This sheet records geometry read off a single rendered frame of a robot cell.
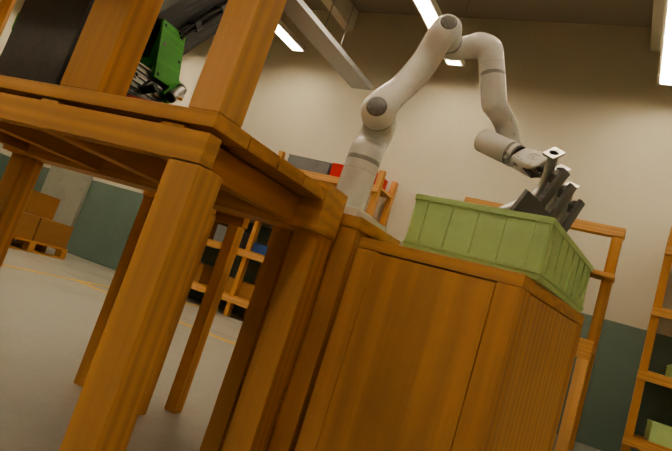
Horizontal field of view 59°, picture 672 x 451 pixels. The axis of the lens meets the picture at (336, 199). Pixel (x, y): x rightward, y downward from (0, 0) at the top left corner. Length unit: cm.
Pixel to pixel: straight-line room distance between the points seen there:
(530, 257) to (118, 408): 105
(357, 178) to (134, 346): 104
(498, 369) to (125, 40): 124
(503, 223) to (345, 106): 676
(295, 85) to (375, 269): 724
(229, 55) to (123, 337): 63
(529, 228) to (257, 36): 86
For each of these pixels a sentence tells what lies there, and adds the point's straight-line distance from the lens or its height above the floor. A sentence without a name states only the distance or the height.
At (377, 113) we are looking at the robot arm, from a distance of 206.
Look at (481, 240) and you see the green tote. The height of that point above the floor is 86.
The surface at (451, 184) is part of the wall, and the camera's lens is 741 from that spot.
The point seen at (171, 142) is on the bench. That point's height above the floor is 79.
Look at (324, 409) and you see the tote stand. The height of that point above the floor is 28.
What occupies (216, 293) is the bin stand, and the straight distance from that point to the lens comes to 239.
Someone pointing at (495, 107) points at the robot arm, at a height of 137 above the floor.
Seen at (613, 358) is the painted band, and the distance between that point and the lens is 682.
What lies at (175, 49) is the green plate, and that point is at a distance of 212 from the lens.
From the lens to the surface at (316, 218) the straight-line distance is 174.
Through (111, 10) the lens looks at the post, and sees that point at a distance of 168.
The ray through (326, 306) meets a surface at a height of 56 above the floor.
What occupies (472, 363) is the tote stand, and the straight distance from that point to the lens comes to 162.
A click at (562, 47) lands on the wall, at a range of 789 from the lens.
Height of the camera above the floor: 58
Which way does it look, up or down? 9 degrees up
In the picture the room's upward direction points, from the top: 18 degrees clockwise
